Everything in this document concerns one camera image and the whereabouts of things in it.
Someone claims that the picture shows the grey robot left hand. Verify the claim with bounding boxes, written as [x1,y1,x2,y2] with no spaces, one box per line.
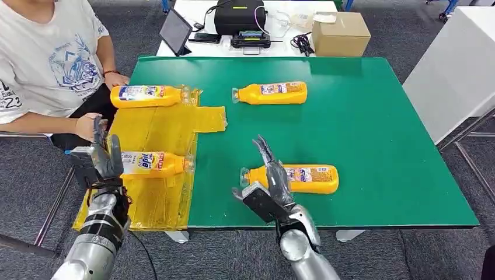
[92,115,124,184]

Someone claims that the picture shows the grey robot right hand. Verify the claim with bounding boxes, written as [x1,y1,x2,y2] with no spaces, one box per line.
[252,135,295,208]

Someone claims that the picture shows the orange drink bottle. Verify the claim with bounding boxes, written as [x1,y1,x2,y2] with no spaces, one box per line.
[120,150,196,180]
[231,81,308,106]
[110,85,191,109]
[239,164,340,195]

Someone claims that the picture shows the person's right hand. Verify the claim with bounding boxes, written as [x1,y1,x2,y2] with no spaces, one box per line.
[74,113,103,142]

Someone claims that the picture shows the person's hand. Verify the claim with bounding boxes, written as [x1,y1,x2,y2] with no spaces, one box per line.
[74,113,103,142]
[104,71,130,90]

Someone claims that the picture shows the yellow plastic sheet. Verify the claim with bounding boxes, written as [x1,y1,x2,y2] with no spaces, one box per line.
[72,86,228,232]

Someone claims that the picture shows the person's left hand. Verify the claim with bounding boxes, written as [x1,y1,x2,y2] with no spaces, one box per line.
[104,71,130,90]

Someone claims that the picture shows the white table foot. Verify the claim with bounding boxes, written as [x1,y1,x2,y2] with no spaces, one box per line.
[335,230,366,243]
[164,231,190,244]

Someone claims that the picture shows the green table mat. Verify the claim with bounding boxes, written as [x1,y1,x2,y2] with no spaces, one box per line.
[129,57,480,229]

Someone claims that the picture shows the person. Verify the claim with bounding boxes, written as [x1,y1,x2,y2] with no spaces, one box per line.
[0,0,130,152]

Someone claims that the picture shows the black radio controller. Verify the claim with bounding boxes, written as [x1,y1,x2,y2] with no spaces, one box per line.
[231,30,272,55]

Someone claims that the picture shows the small white table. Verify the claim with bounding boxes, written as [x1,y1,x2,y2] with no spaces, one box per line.
[156,0,339,58]

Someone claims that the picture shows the dark tablet on stand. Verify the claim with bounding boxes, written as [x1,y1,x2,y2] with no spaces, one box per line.
[159,8,193,57]

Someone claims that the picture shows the brown cardboard box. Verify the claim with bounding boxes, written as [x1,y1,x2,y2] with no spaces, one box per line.
[311,11,372,58]

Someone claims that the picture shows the black smartphone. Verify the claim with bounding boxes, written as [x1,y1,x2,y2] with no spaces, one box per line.
[188,33,222,44]

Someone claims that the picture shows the clear plastic bag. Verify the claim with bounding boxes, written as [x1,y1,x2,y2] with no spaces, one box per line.
[270,9,313,37]

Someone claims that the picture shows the black bag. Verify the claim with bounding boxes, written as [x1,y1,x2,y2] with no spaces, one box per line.
[214,0,269,36]

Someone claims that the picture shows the metal table legs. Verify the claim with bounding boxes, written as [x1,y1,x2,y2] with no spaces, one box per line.
[437,108,495,205]

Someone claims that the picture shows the large white table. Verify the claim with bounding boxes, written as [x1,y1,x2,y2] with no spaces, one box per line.
[402,5,495,145]

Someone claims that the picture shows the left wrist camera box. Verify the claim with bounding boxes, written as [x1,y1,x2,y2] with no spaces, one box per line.
[69,146,97,190]

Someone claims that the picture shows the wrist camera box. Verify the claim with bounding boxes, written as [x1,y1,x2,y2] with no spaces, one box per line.
[232,181,289,225]
[69,146,97,190]

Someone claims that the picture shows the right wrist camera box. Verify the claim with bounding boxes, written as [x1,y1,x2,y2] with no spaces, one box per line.
[232,181,289,225]

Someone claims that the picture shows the metal chair frame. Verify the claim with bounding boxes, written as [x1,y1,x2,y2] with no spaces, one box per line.
[0,131,76,258]

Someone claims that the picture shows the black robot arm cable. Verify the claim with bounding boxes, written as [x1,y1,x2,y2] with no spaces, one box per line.
[127,230,159,280]

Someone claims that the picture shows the black cable bundle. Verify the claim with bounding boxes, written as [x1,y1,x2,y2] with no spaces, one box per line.
[290,32,316,57]

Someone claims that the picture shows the white cable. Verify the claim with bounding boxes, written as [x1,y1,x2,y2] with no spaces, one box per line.
[253,5,271,35]

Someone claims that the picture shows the black charger cable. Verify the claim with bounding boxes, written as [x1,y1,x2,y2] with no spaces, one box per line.
[193,3,218,32]

